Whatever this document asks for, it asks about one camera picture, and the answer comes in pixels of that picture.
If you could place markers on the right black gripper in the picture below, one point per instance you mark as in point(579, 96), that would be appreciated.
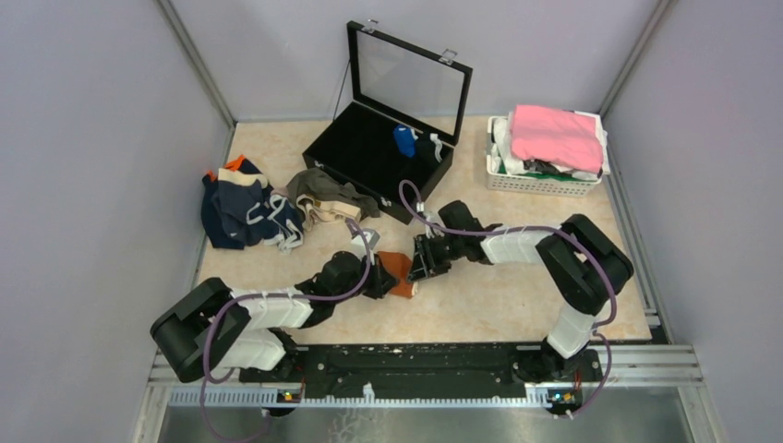
point(426, 264)

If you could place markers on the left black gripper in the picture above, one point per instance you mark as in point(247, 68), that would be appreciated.
point(381, 280)

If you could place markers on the orange underwear white waistband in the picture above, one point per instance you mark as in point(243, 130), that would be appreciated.
point(399, 265)

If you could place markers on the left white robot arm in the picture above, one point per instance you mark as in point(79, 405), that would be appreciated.
point(217, 325)

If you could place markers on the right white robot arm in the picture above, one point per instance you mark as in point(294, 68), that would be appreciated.
point(586, 267)

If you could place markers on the olive beige underwear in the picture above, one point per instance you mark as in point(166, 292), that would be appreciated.
point(319, 199)

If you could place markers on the black white rolled underwear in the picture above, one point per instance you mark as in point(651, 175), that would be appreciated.
point(428, 147)

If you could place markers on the blue rolled underwear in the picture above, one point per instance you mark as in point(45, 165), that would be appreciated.
point(405, 138)

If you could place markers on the white plastic basket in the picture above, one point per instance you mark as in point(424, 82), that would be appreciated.
point(541, 184)

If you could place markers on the white clothes in basket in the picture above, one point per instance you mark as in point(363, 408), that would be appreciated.
point(513, 165)

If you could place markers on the black box glass lid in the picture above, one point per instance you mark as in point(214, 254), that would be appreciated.
point(393, 82)

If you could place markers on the navy blue clothes pile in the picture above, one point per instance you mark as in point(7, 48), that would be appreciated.
point(240, 209)

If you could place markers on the pink folded cloth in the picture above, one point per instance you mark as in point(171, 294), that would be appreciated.
point(560, 137)

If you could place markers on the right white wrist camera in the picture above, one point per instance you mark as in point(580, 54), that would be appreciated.
point(432, 222)

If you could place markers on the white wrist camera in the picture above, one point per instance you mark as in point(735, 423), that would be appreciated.
point(432, 222)
point(363, 239)

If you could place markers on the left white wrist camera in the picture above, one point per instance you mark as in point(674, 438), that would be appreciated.
point(363, 239)

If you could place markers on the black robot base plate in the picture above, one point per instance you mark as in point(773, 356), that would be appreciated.
point(427, 371)

